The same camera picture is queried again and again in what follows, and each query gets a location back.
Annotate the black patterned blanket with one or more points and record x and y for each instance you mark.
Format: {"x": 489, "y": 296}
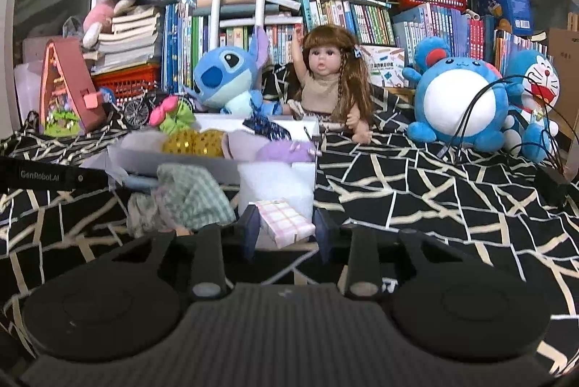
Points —
{"x": 407, "y": 197}

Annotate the miniature bicycle model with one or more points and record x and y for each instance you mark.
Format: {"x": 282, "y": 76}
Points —
{"x": 135, "y": 111}

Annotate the blue alien plush toy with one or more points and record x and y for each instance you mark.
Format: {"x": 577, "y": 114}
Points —
{"x": 221, "y": 75}

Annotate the pink checked white cloth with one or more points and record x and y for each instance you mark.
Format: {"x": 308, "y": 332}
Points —
{"x": 285, "y": 222}

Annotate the blue round plush toy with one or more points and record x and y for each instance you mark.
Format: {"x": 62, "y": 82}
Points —
{"x": 452, "y": 97}

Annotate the white translucent container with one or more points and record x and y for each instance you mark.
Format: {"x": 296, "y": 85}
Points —
{"x": 27, "y": 88}

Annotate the white printed box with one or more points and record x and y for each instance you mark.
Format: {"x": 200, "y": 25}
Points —
{"x": 384, "y": 66}

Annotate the brown-haired doll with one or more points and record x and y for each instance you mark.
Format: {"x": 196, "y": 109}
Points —
{"x": 321, "y": 88}

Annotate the purple fluffy slipper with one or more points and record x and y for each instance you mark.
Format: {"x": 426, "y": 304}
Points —
{"x": 276, "y": 152}

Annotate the row of upright books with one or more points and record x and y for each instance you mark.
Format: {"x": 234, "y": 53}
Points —
{"x": 371, "y": 21}

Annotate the navy floral cloth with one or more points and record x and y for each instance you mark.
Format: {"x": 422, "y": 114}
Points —
{"x": 267, "y": 127}

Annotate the stack of flat books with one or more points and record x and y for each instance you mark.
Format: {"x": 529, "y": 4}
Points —
{"x": 131, "y": 39}

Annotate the gold sequin bow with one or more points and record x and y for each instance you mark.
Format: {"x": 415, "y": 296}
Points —
{"x": 190, "y": 143}

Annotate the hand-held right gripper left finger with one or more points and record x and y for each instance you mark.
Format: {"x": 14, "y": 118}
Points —
{"x": 251, "y": 231}

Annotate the green checked cloth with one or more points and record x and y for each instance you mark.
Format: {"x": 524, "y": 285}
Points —
{"x": 190, "y": 197}

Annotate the brown cardboard box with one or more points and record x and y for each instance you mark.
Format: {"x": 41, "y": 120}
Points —
{"x": 565, "y": 70}

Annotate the blue cat plush toy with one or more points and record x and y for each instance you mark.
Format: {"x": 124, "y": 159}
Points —
{"x": 538, "y": 97}

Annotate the pink plush toy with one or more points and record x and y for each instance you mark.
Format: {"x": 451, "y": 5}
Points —
{"x": 97, "y": 23}

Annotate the grey plastic bag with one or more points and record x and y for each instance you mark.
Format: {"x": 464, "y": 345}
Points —
{"x": 73, "y": 27}

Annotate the white cardboard box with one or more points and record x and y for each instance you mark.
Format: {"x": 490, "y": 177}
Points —
{"x": 291, "y": 124}

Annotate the pink plush bow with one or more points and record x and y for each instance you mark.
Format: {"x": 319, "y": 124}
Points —
{"x": 160, "y": 113}

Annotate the black binder clip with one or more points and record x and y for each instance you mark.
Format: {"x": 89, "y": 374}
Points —
{"x": 310, "y": 136}

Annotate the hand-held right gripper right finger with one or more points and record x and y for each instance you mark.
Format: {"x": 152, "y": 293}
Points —
{"x": 323, "y": 231}

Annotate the black power adapter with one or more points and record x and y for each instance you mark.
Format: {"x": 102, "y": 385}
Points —
{"x": 552, "y": 186}

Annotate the pink green bow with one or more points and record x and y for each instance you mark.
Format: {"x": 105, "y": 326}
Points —
{"x": 178, "y": 118}

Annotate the triangular miniature house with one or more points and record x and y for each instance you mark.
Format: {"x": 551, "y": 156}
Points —
{"x": 74, "y": 93}

